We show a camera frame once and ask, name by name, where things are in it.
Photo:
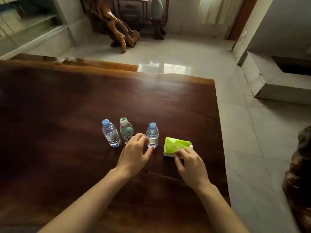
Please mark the person's left hand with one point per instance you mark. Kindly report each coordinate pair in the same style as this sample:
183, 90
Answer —
132, 160

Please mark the person's right hand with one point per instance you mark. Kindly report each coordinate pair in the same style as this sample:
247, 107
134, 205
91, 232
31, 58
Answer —
193, 169

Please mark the green-label white-capped water bottle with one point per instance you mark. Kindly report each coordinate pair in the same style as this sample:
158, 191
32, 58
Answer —
126, 131

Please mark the blue-capped clear water bottle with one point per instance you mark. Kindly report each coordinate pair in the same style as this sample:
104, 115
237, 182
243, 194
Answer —
111, 135
152, 135

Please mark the green tissue pack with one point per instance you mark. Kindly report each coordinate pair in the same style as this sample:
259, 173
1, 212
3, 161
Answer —
173, 144

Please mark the person's left forearm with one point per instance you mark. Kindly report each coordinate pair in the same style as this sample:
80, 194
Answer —
92, 203

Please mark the person's right forearm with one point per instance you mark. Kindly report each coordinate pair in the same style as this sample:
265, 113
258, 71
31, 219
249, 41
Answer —
218, 211

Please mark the dark wooden table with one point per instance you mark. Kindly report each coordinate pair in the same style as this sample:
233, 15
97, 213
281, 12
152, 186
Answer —
60, 106

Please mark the light wooden bench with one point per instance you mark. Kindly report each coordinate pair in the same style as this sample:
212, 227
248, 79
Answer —
109, 65

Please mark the glossy root stump table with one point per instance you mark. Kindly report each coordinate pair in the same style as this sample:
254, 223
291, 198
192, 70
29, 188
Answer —
298, 179

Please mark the white stone platform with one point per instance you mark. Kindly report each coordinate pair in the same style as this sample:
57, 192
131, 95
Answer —
272, 87

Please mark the wooden root carving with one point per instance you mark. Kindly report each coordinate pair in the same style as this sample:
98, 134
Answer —
114, 24

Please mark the dark wooden stand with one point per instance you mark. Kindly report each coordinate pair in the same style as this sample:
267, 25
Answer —
131, 16

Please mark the grey vase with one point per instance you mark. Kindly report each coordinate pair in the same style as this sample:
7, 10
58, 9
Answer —
156, 8

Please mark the pale curtain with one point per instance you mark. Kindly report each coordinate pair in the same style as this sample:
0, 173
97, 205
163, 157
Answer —
213, 9

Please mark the white shelf cabinet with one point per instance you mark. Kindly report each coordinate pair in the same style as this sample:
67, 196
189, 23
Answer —
36, 29

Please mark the row of pale books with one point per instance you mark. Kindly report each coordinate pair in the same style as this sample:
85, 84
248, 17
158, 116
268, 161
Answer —
12, 21

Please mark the brown door frame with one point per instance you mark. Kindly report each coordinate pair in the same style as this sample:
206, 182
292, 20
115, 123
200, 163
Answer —
243, 16

